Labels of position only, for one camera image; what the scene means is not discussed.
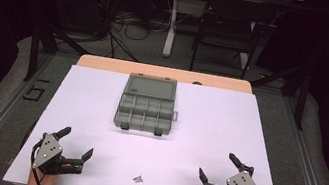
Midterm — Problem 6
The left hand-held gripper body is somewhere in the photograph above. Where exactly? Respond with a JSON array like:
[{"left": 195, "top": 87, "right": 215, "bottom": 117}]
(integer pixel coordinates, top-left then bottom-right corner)
[{"left": 31, "top": 130, "right": 89, "bottom": 181}]

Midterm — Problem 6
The grey plastic compartment box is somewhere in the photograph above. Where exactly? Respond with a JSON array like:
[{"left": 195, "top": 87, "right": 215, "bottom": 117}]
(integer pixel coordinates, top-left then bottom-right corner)
[{"left": 111, "top": 70, "right": 186, "bottom": 140}]

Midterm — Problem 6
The person's left hand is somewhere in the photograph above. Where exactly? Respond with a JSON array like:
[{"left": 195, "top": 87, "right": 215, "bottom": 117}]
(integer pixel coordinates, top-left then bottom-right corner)
[{"left": 27, "top": 157, "right": 74, "bottom": 185}]

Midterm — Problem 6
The white board sheet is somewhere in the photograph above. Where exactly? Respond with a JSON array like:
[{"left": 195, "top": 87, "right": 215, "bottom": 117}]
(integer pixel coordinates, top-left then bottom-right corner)
[{"left": 1, "top": 55, "right": 301, "bottom": 185}]

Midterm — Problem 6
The wooden table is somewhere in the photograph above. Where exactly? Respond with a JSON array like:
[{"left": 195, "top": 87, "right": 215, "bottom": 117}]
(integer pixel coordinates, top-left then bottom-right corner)
[{"left": 75, "top": 52, "right": 255, "bottom": 96}]

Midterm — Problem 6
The black folding chair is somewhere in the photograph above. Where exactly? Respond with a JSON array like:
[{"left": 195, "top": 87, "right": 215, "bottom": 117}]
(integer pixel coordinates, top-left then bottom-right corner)
[{"left": 187, "top": 0, "right": 281, "bottom": 84}]

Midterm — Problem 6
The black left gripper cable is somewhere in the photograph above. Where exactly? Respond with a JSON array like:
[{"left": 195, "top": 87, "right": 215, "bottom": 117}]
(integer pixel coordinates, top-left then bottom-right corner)
[{"left": 25, "top": 139, "right": 54, "bottom": 185}]

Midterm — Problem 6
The black frame post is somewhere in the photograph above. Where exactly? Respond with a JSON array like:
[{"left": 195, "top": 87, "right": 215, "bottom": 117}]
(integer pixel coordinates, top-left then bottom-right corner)
[
  {"left": 292, "top": 68, "right": 313, "bottom": 132},
  {"left": 22, "top": 22, "right": 45, "bottom": 84}
]

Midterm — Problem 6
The bundle of floor cables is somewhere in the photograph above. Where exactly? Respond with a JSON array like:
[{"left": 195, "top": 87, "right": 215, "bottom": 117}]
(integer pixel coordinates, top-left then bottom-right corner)
[{"left": 91, "top": 0, "right": 177, "bottom": 68}]

